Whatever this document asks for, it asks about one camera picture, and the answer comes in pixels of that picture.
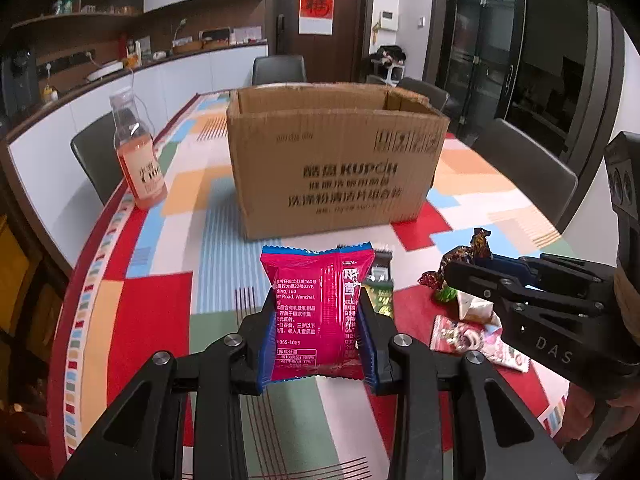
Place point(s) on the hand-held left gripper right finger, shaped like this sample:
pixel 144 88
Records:
pixel 370 360

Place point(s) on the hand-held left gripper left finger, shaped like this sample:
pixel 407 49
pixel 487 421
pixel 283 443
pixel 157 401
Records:
pixel 263 360

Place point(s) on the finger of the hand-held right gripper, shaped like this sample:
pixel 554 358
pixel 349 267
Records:
pixel 500 264
pixel 475 280

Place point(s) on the pink bear snack packet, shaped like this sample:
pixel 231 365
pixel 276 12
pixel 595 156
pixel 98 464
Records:
pixel 465 337

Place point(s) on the red snack packet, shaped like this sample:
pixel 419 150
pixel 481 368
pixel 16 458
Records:
pixel 317 310

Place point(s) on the brown cardboard box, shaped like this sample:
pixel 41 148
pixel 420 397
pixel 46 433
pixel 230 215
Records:
pixel 330 170

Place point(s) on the person's right hand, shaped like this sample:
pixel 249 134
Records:
pixel 580 415

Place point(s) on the brown foil wrapped candy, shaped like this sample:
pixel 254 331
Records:
pixel 482 242

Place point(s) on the white orange snack packet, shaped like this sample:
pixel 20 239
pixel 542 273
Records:
pixel 475 309

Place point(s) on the brown red wrapped candy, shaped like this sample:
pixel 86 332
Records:
pixel 431 280

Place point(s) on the green snack packet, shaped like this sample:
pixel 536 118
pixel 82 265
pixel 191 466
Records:
pixel 382 300

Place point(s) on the dark small snack packet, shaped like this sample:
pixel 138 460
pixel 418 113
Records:
pixel 382 265

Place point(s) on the grey dining chair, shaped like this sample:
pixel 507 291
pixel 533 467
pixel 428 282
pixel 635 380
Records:
pixel 530 170
pixel 425 91
pixel 107 150
pixel 279 69

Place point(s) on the black glass cabinet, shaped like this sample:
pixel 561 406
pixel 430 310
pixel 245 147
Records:
pixel 500 50

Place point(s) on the white stool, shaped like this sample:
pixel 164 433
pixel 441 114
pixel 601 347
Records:
pixel 395 74

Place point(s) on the pink drink bottle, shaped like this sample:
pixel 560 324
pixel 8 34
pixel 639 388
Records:
pixel 142 170

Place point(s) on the dark bag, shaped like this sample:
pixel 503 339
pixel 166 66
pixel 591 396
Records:
pixel 390 54

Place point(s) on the white intercom panel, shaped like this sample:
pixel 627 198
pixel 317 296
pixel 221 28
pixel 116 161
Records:
pixel 386 20

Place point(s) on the dark wooden door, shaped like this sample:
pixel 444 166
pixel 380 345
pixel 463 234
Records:
pixel 345 20

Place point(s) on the white base cabinet counter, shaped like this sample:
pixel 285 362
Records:
pixel 200 72

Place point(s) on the wicker tray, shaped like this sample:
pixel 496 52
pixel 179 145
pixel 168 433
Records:
pixel 187 46

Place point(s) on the flat box on counter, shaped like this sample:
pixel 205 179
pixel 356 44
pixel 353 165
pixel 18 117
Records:
pixel 235 35

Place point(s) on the round white appliance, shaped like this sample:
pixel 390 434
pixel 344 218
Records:
pixel 104 71

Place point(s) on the small yellow bottle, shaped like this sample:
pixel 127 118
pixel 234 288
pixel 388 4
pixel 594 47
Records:
pixel 48 94

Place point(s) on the black coffee machine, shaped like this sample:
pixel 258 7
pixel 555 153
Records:
pixel 19 82

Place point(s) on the red wall poster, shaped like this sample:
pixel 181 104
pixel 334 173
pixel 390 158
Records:
pixel 316 5

